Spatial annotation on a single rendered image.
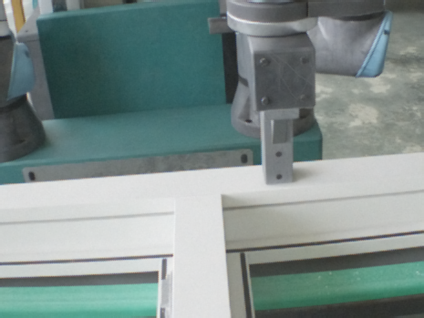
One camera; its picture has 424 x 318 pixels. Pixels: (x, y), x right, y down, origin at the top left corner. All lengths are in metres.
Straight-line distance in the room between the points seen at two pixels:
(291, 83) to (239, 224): 0.17
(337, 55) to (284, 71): 0.54
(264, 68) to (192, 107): 0.75
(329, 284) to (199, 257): 0.14
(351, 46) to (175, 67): 0.36
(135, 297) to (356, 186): 0.23
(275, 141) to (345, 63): 0.47
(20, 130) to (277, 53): 0.74
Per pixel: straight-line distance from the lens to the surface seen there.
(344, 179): 0.59
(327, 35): 1.00
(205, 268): 0.49
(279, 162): 0.57
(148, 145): 1.09
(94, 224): 0.60
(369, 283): 0.58
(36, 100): 1.46
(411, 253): 0.64
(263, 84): 0.47
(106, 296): 0.58
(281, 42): 0.48
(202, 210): 0.55
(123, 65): 1.18
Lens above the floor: 1.26
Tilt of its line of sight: 31 degrees down
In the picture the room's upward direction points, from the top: 4 degrees counter-clockwise
